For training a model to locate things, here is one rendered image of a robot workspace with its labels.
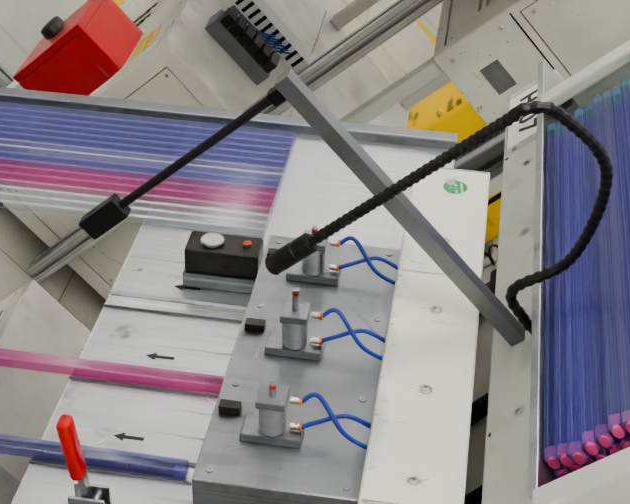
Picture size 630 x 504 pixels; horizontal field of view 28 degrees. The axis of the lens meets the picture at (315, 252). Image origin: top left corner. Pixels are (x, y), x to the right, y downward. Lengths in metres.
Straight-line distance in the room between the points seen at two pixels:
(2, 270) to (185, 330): 1.52
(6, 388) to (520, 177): 0.73
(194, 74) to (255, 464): 1.50
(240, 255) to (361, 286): 0.14
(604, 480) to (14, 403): 0.97
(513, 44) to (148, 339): 1.25
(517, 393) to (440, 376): 0.07
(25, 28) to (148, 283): 2.01
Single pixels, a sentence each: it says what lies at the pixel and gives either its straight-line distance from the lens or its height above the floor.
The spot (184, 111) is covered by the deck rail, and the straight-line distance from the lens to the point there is 1.57.
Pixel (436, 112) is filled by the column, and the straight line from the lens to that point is 4.39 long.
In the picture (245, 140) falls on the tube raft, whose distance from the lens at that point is 1.51.
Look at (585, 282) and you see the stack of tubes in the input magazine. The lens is 1.08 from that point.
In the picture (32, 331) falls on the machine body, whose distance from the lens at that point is 1.76.
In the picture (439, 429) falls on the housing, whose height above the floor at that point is 1.30.
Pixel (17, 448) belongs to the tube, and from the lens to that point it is 1.12.
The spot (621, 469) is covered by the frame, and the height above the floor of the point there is 1.46.
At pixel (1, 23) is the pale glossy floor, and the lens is 3.21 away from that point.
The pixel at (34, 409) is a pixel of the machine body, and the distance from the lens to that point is 1.70.
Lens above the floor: 1.78
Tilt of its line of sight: 28 degrees down
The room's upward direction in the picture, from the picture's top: 58 degrees clockwise
